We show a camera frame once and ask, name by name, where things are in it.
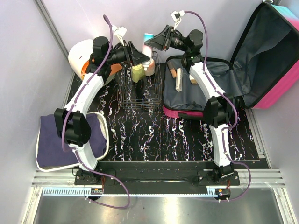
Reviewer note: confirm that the black marble pattern mat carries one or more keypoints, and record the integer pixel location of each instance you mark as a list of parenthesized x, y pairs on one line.
[(149, 135)]

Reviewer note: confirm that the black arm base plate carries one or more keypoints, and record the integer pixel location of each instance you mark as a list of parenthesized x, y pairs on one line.
[(202, 173)]

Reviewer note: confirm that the aluminium frame rail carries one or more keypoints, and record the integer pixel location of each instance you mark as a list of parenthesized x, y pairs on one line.
[(260, 178)]

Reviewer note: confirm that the pink ribbed cup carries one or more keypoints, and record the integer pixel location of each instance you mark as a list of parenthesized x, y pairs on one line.
[(151, 69)]

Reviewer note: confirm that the purple garment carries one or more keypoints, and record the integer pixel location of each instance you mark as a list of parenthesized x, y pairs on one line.
[(51, 147)]

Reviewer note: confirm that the yellow faceted cup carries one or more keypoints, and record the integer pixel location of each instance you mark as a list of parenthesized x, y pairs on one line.
[(136, 73)]

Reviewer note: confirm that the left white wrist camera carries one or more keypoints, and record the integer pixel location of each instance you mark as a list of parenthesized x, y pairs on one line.
[(119, 32)]

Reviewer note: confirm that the white blue pink tube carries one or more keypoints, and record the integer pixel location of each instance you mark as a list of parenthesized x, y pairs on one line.
[(147, 50)]

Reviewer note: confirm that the pink teal cartoon suitcase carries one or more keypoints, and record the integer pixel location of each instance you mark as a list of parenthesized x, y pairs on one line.
[(263, 66)]

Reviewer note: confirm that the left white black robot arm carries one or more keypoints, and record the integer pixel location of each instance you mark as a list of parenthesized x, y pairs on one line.
[(93, 59)]

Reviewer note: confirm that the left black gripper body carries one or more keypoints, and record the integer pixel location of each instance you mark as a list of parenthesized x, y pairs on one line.
[(118, 55)]

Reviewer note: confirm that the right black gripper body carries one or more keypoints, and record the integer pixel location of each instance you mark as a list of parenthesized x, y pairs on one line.
[(177, 42)]

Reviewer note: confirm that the black wire basket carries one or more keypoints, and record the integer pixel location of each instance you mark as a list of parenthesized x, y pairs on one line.
[(144, 94)]

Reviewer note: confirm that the white rectangular tray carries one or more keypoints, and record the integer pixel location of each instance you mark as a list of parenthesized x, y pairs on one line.
[(104, 130)]

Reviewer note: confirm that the black object in basket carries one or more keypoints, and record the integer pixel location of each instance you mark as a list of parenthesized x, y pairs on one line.
[(141, 86)]

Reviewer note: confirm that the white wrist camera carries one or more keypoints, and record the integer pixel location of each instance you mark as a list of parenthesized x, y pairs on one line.
[(177, 17), (119, 32)]

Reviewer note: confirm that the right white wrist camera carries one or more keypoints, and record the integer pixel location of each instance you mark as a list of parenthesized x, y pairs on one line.
[(177, 17)]

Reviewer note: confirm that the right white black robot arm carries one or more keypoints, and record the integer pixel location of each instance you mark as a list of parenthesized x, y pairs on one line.
[(219, 105)]

